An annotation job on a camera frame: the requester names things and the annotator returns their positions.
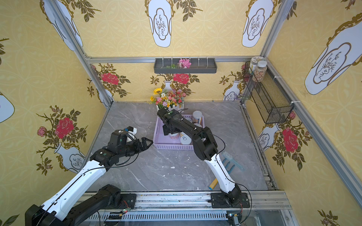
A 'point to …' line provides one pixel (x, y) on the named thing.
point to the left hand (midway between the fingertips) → (143, 143)
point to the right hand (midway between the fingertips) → (176, 128)
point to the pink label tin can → (174, 136)
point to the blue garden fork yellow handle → (215, 181)
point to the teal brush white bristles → (230, 158)
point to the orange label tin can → (185, 139)
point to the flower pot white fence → (171, 100)
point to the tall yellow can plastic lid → (197, 114)
